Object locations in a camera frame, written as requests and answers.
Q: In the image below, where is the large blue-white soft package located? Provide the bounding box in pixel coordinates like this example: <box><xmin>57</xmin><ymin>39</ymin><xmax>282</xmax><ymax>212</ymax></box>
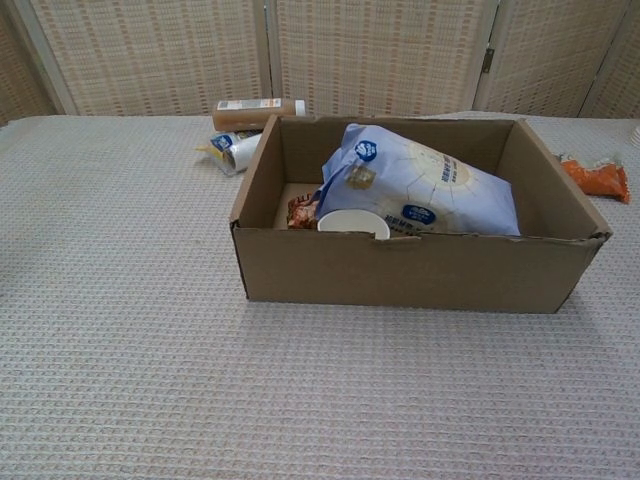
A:
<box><xmin>313</xmin><ymin>123</ymin><xmax>522</xmax><ymax>237</ymax></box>

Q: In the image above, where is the orange snack bag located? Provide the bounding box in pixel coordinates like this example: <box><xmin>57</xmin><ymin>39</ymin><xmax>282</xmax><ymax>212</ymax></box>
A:
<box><xmin>554</xmin><ymin>152</ymin><xmax>629</xmax><ymax>205</ymax></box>

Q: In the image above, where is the white paper cup blue print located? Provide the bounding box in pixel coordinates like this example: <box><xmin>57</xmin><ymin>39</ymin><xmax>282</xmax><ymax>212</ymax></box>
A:
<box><xmin>316</xmin><ymin>209</ymin><xmax>392</xmax><ymax>241</ymax></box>

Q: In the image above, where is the brown juice bottle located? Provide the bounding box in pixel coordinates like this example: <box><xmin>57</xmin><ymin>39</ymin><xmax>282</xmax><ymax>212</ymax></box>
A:
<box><xmin>211</xmin><ymin>98</ymin><xmax>307</xmax><ymax>134</ymax></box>

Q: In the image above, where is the beige woven tablecloth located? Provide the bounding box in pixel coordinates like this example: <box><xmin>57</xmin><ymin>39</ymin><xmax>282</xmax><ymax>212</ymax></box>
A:
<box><xmin>0</xmin><ymin>112</ymin><xmax>640</xmax><ymax>480</ymax></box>

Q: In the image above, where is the woven folding screen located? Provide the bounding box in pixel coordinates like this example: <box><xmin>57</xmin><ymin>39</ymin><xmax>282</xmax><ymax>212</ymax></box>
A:
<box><xmin>0</xmin><ymin>0</ymin><xmax>640</xmax><ymax>129</ymax></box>

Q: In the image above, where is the yellow white snack packet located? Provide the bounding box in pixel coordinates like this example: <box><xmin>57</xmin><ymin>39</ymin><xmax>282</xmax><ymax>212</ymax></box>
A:
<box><xmin>194</xmin><ymin>130</ymin><xmax>264</xmax><ymax>177</ymax></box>

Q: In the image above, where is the green snack packet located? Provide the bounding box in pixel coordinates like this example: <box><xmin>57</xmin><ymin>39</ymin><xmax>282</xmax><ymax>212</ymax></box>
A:
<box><xmin>285</xmin><ymin>192</ymin><xmax>324</xmax><ymax>231</ymax></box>

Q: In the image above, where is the open brown cardboard box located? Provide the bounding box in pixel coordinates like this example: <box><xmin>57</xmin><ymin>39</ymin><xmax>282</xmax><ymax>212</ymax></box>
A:
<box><xmin>229</xmin><ymin>113</ymin><xmax>614</xmax><ymax>315</ymax></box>

